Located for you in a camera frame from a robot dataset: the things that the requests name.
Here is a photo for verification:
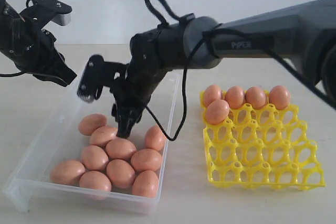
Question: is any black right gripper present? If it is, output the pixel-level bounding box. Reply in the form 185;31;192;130
111;63;167;138

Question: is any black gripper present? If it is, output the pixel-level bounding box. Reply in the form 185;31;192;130
10;24;77;87

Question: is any clear plastic bin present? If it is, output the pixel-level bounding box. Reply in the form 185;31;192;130
3;72;181;214

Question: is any brown egg placed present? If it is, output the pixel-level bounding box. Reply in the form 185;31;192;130
245;87;267;109
224;86;245;109
203;84;222;107

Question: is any brown egg corner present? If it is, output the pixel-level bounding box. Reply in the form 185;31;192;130
268;86;291;110

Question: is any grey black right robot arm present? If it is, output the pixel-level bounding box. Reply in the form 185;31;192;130
112;0;335;137

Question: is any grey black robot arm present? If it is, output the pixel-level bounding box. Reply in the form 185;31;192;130
1;0;77;87

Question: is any yellow plastic egg tray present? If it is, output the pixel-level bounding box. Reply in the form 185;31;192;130
203;103;325;190

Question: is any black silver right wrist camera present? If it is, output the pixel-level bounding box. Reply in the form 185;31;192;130
77;54;128;103

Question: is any black right camera cable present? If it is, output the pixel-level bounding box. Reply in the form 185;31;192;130
143;0;336;142

